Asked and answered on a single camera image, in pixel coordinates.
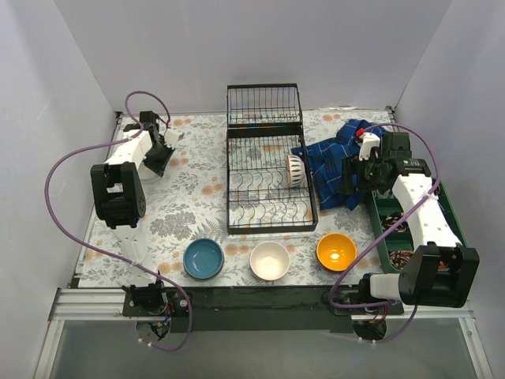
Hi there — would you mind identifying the plain white bowl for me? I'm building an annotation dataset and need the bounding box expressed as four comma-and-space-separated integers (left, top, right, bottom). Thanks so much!
138, 163, 161, 185

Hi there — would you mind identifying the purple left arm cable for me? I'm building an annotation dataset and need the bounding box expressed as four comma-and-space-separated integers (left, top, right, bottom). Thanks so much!
43, 90, 193, 352

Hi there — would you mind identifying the aluminium frame rail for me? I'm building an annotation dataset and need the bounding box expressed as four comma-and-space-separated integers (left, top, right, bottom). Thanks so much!
47, 287, 137, 321

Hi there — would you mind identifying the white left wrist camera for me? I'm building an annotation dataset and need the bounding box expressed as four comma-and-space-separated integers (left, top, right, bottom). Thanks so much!
163, 128, 185, 149

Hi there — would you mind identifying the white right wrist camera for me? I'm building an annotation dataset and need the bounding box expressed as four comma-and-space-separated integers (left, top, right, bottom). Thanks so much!
355, 128, 380, 161

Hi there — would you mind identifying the black wire dish rack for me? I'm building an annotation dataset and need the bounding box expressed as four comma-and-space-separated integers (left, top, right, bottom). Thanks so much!
226, 83, 318, 235

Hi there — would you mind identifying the orange ceramic bowl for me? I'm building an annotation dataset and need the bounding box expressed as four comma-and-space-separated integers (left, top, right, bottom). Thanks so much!
316, 233, 357, 272

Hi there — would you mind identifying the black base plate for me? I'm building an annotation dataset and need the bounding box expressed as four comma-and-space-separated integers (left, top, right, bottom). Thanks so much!
121, 284, 406, 335

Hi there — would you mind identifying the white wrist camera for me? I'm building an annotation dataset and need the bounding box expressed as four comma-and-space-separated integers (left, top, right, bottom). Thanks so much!
163, 128, 185, 149
355, 128, 380, 161

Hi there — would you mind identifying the blue plaid shirt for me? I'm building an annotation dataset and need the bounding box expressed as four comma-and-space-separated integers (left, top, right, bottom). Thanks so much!
290, 118, 404, 211

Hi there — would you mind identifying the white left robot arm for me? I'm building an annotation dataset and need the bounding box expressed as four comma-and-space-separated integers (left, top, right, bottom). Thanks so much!
90, 111, 174, 316

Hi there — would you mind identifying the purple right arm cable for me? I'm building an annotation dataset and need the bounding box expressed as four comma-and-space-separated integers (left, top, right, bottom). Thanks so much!
327, 122, 443, 345

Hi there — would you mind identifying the blue ceramic bowl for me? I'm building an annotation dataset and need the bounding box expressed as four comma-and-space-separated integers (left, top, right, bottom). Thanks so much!
183, 238, 224, 280

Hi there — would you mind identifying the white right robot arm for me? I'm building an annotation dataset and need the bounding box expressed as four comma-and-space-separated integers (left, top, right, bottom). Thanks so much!
339, 130, 480, 314

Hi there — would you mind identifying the floral table mat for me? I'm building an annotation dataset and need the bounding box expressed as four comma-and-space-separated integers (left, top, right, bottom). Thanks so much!
78, 110, 390, 288

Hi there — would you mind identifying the white bowl with blue leaves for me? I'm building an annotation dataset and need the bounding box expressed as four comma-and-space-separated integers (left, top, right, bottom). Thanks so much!
286, 155, 305, 188

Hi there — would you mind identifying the green compartment tray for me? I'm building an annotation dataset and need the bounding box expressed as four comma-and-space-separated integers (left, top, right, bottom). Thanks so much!
368, 179, 474, 274

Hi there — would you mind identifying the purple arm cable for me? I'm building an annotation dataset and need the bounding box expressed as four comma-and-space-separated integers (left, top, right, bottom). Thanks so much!
327, 122, 443, 345
43, 90, 193, 352

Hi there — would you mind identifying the white ceramic bowl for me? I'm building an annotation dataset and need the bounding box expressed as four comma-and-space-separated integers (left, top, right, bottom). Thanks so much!
249, 242, 290, 281

